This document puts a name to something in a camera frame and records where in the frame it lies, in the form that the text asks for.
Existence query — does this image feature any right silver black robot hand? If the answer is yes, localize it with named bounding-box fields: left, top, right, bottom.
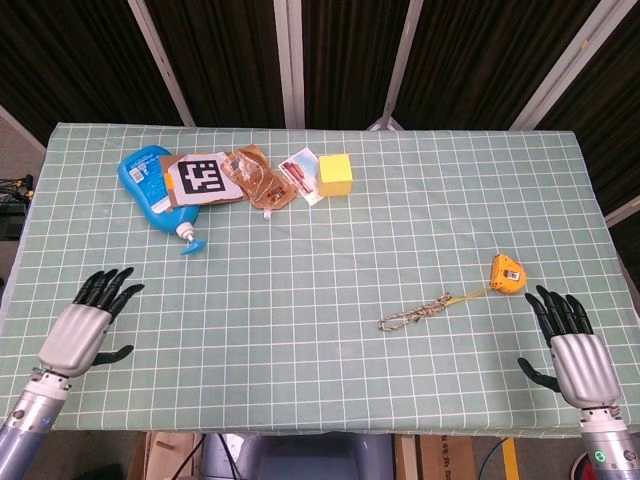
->
left=517, top=284, right=622, bottom=409

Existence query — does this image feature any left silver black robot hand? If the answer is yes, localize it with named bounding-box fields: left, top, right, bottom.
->
left=37, top=266, right=146, bottom=380

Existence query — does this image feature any yellow tape measure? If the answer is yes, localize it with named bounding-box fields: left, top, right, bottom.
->
left=447, top=253, right=528, bottom=305

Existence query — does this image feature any braided beige rope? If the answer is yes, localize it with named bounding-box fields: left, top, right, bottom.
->
left=377, top=292, right=454, bottom=332

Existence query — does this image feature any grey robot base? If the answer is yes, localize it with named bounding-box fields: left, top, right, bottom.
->
left=202, top=432, right=396, bottom=480

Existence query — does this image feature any yellow strip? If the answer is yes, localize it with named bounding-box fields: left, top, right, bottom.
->
left=501, top=437, right=519, bottom=480

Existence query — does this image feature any light wooden box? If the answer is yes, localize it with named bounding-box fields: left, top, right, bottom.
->
left=127, top=432, right=204, bottom=480

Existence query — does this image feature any blue pump lotion bottle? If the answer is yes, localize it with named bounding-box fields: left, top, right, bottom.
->
left=116, top=144, right=208, bottom=258

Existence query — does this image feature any brown cardboard box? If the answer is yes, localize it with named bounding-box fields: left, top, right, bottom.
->
left=417, top=434, right=476, bottom=480

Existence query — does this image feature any wooden table leg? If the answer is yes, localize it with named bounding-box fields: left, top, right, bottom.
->
left=397, top=434, right=419, bottom=480

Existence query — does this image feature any cardboard with black-white marker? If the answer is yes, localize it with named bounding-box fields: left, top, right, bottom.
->
left=158, top=149, right=247, bottom=209

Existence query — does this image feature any brown refill pouch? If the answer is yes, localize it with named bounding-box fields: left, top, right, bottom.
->
left=220, top=143, right=299, bottom=222

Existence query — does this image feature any green checkered tablecloth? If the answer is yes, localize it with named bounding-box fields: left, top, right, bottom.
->
left=0, top=122, right=640, bottom=436

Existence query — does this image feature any white picture card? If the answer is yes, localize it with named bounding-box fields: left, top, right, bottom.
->
left=278, top=147, right=322, bottom=207

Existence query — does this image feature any yellow cube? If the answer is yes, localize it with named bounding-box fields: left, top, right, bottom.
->
left=317, top=153, right=355, bottom=198

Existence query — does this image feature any blue cable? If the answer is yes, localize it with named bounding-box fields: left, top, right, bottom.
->
left=477, top=437, right=506, bottom=480

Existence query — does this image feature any black equipment with cables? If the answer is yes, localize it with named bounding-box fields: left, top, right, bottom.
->
left=0, top=173, right=36, bottom=241

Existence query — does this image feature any white partition post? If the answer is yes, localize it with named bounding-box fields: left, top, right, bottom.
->
left=273, top=0, right=305, bottom=129
left=512, top=0, right=629, bottom=131
left=367, top=0, right=425, bottom=132
left=602, top=197, right=640, bottom=226
left=127, top=0, right=196, bottom=127

